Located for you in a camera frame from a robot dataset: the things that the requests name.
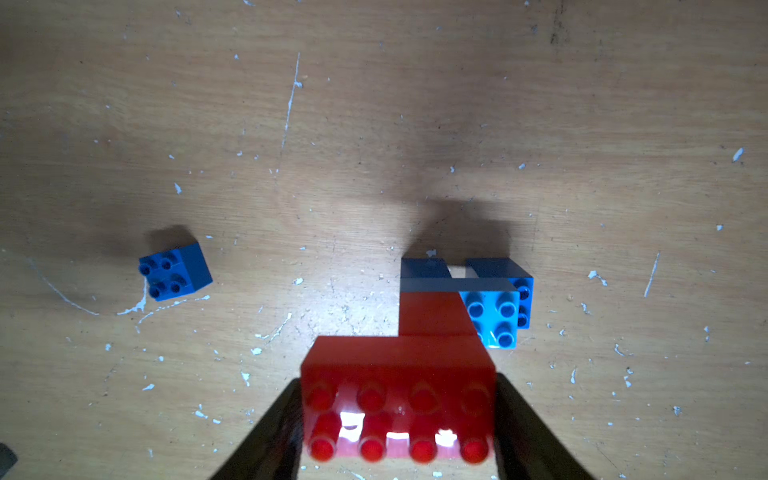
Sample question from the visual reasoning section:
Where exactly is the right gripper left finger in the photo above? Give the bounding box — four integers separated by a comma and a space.
211, 379, 303, 480

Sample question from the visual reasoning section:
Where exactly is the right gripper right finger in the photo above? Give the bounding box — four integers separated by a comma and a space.
494, 373, 593, 480

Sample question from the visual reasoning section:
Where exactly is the red 2x4 brick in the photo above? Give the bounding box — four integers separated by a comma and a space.
300, 336, 496, 464

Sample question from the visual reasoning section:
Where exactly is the light blue 2x4 brick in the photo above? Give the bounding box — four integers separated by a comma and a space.
400, 277, 521, 350

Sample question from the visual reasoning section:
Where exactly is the red 2x2 brick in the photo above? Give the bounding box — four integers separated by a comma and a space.
398, 292, 477, 336

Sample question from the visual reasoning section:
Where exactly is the blue 2x2 brick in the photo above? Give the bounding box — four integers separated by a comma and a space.
465, 257, 534, 329
138, 243, 213, 302
401, 258, 451, 279

